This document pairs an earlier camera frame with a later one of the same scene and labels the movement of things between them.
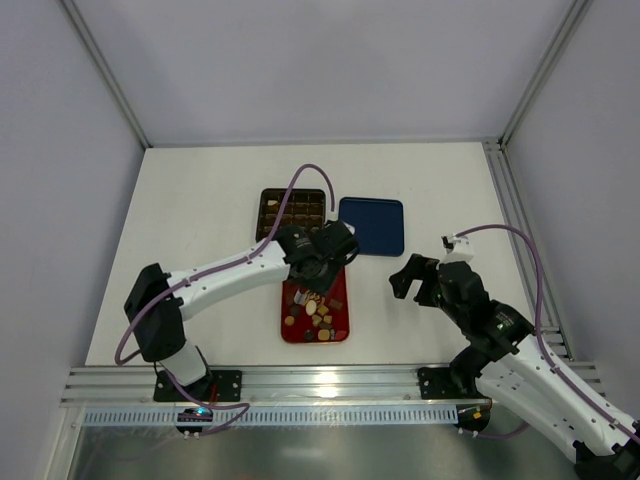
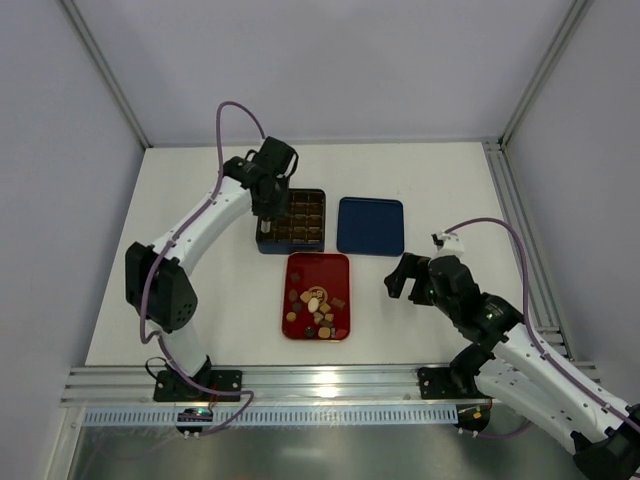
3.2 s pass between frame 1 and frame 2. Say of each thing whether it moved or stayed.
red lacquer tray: stayed
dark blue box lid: stayed
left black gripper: moved
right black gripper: stayed
